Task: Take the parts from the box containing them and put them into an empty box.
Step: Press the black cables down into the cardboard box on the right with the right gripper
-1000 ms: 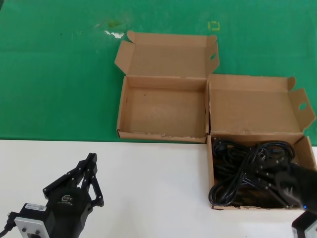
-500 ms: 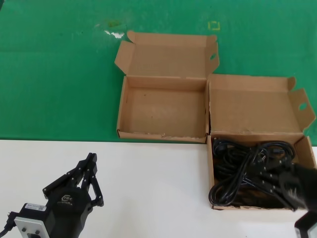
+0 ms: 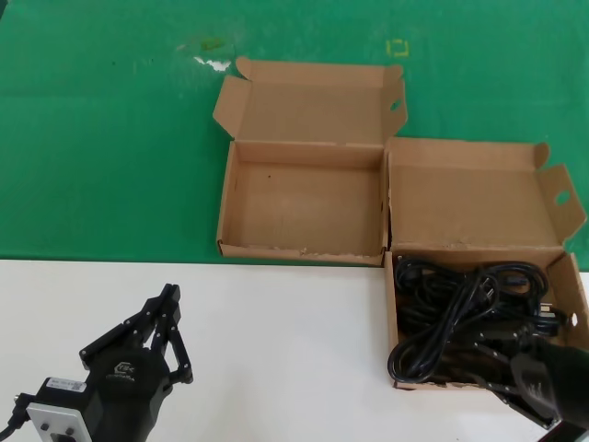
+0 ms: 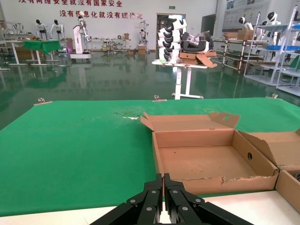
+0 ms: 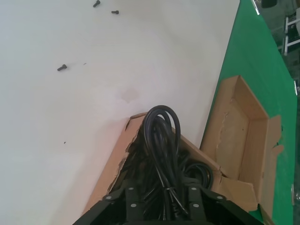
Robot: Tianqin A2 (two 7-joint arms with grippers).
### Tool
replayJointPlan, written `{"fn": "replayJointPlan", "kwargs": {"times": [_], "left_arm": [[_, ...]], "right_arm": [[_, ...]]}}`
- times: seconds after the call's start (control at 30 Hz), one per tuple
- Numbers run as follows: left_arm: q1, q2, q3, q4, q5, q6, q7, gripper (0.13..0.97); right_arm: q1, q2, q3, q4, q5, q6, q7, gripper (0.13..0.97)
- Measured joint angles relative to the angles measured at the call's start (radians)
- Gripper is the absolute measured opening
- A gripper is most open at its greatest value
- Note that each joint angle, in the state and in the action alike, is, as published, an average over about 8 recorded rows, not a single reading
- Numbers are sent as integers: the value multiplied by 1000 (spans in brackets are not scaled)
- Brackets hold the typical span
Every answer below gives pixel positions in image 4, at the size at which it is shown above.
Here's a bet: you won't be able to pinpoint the green felt table cloth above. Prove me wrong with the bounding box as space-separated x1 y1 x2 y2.
0 97 300 218

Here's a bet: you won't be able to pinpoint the flat cardboard box on desk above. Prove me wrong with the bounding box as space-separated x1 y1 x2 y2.
179 51 218 68

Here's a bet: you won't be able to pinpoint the black and white robot shell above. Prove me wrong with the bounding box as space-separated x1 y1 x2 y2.
181 30 214 53

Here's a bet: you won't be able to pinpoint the white humanoid robot black head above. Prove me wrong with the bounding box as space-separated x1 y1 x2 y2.
49 19 65 40
35 19 47 40

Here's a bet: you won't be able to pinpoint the white standing desk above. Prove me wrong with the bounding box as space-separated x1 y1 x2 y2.
151 60 209 100

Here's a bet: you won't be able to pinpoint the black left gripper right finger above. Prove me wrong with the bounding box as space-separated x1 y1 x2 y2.
164 173 254 225

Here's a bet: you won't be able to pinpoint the white metal shelf rack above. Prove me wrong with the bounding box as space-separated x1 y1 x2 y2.
243 7 300 97

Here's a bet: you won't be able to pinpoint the empty open cardboard box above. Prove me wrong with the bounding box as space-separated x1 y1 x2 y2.
140 112 279 195

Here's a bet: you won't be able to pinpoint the blue plastic bin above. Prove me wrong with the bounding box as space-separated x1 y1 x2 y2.
266 45 300 51

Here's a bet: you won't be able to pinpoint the white frame workbench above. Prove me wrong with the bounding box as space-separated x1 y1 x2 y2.
0 39 28 66

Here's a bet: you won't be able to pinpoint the stacked white robot shells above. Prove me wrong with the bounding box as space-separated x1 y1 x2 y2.
157 14 188 64

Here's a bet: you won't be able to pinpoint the cardboard box holding cables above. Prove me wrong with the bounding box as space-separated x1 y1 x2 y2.
239 128 300 209

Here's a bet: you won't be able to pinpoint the black door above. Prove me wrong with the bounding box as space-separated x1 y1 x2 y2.
201 14 217 37

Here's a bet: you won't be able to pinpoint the dark pipe frame rack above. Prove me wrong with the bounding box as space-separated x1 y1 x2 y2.
213 37 268 73

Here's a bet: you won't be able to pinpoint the small humanoid robot on stand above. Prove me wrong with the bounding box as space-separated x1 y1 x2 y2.
139 20 150 53

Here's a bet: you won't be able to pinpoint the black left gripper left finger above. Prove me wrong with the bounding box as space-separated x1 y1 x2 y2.
89 172 163 225

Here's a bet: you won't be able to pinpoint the table with green cloth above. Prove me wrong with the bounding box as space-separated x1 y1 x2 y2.
23 39 63 65

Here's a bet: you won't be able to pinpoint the cardboard box on rack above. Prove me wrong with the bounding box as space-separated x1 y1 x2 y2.
238 29 255 41

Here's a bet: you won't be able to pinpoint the white humanoid robot black visor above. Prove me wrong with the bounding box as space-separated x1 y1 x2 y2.
239 16 255 31
267 11 282 26

